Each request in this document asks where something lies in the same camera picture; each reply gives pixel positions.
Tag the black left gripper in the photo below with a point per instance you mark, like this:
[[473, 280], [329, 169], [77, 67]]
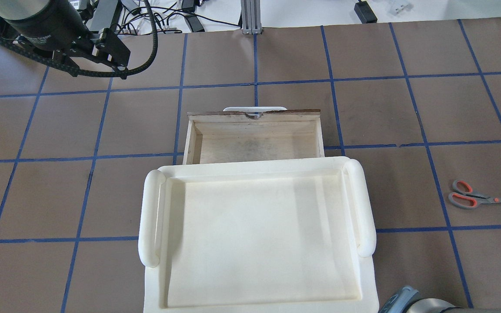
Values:
[[47, 27]]

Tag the grey orange scissors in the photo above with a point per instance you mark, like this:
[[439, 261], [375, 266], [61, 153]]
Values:
[[465, 197]]

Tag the light wooden drawer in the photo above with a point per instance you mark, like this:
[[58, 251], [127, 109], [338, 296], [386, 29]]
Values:
[[224, 137]]

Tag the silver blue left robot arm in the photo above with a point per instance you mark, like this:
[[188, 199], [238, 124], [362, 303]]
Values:
[[86, 68]]

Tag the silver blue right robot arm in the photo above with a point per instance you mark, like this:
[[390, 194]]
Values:
[[408, 299]]

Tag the black power adapter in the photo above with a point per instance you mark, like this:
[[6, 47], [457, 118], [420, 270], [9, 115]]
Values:
[[364, 12]]

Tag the white plastic tray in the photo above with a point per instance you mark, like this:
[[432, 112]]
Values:
[[279, 236]]

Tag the aluminium frame post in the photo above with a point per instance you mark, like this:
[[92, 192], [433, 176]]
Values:
[[251, 17]]

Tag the white drawer handle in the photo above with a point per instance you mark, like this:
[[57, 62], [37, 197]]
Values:
[[253, 110]]

